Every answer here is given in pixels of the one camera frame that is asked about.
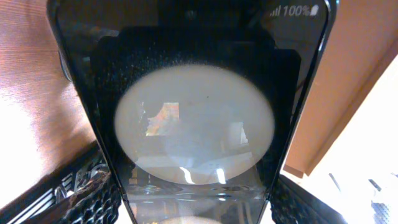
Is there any black smartphone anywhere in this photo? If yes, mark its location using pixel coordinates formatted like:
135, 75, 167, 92
47, 0, 339, 223

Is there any brown cardboard box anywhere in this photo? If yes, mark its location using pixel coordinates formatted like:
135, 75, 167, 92
284, 0, 397, 178

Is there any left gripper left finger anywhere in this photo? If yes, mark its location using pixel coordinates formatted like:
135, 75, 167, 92
1, 142, 121, 223

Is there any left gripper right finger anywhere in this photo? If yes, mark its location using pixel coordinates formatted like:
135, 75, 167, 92
271, 175, 346, 224

